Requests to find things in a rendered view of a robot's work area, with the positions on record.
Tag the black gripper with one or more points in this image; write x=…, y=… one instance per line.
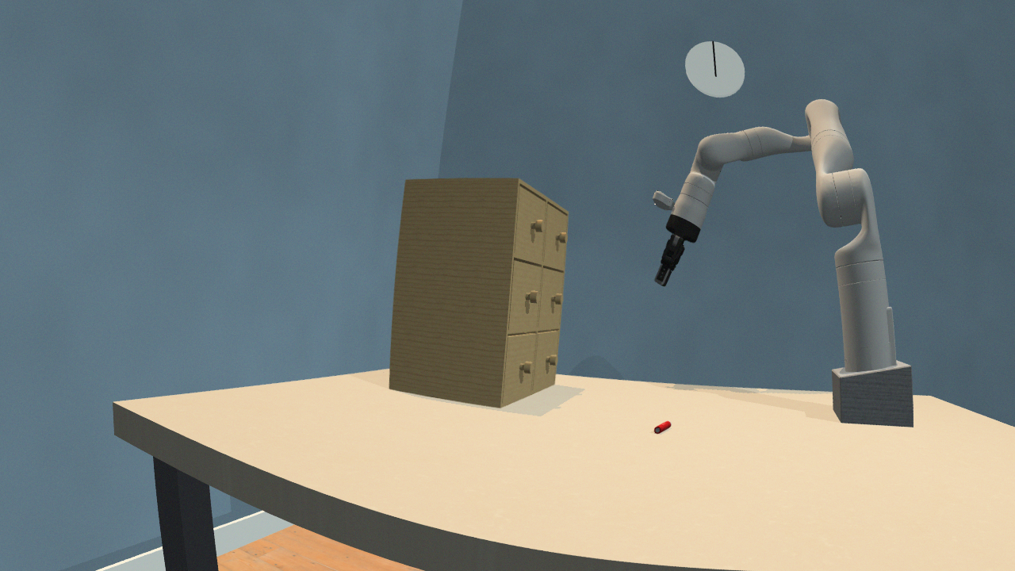
x=682, y=230

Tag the tan wooden drawer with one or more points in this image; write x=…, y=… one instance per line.
x=530, y=225
x=546, y=358
x=556, y=237
x=525, y=294
x=519, y=365
x=551, y=298

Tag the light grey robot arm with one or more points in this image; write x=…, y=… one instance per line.
x=844, y=198

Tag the brown chest of drawers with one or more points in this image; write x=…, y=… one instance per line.
x=452, y=290

